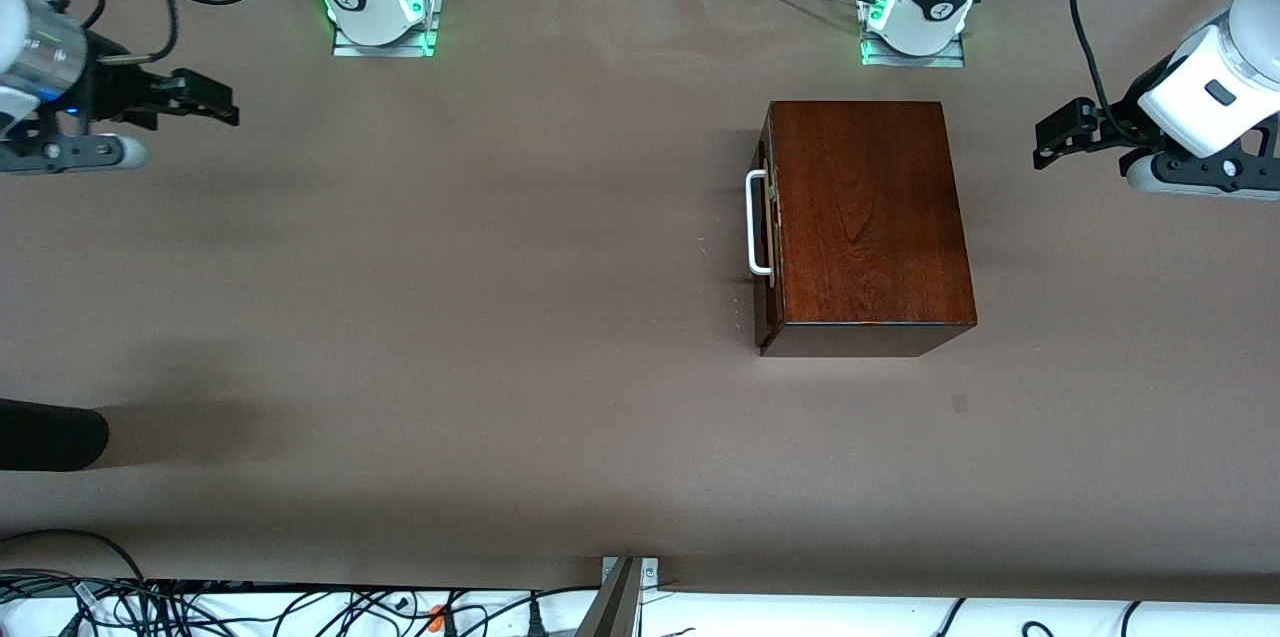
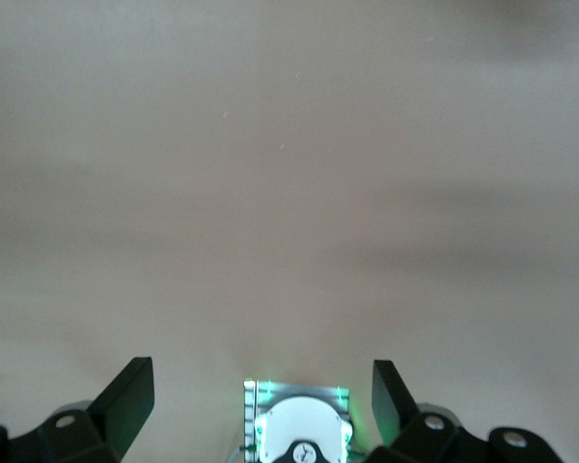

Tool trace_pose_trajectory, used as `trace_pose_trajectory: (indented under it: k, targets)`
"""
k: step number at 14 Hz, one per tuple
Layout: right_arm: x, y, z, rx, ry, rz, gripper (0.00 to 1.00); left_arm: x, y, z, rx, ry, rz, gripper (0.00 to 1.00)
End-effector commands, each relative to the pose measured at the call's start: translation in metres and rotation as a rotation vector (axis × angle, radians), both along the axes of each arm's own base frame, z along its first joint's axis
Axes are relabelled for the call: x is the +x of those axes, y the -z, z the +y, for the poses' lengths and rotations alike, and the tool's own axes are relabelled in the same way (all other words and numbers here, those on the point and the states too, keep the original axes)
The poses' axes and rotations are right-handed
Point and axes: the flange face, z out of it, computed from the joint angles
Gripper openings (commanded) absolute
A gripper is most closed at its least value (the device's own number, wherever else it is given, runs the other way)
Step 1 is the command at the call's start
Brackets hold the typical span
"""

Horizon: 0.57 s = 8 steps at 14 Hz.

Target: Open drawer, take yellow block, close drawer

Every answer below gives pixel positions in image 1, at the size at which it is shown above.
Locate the light wooden drawer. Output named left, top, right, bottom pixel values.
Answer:
left=756, top=112, right=783, bottom=348

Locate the dark brown wooden cabinet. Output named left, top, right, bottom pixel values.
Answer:
left=755, top=100, right=979, bottom=359

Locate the metal bracket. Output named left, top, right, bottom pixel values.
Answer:
left=577, top=557, right=661, bottom=637

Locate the black cylindrical object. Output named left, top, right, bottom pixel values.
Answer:
left=0, top=398, right=110, bottom=473

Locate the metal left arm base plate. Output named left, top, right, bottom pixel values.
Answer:
left=858, top=0, right=967, bottom=69

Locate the white drawer handle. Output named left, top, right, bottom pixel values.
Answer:
left=746, top=170, right=775, bottom=277

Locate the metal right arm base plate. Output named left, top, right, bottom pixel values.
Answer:
left=331, top=0, right=443, bottom=59

